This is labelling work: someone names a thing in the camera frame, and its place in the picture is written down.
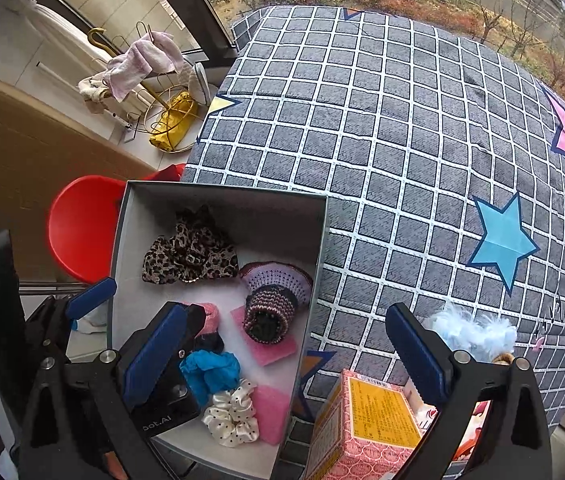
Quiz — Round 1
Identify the gold wire rack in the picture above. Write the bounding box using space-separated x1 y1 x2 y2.
78 22 216 155

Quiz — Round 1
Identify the red plastic chair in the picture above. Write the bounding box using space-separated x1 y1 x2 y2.
47 164 186 286

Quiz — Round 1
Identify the pink sponge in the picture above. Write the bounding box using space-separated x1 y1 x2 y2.
230 307 299 366
251 385 291 445

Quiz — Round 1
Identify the leopard print scrunchie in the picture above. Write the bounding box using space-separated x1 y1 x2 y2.
141 205 239 285

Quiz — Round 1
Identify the pink black knitted sock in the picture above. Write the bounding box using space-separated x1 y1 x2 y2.
194 302 225 353

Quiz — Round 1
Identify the purple striped knitted sock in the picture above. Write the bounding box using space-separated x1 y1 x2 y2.
239 261 314 344

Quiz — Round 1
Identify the pink patterned carton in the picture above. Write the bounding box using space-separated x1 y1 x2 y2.
304 370 422 479

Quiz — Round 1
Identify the light blue fluffy scrunchie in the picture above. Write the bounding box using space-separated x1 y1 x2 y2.
423 302 517 363

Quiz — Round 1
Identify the blue cloth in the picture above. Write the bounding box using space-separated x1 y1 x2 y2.
179 350 241 408

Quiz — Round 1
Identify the grey checked star blanket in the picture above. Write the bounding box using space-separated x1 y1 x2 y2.
185 6 565 479

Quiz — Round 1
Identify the yellow bag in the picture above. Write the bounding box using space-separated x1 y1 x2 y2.
149 90 199 153

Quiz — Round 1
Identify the beige rolled sock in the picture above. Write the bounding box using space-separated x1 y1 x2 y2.
493 352 514 366

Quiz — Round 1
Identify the brown cardboard sheet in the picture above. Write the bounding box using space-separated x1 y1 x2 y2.
0 81 152 281

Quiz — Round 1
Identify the cream polka dot scrunchie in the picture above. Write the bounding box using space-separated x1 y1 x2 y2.
202 378 261 448

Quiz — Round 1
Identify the green white storage box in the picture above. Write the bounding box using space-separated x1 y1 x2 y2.
106 180 330 480

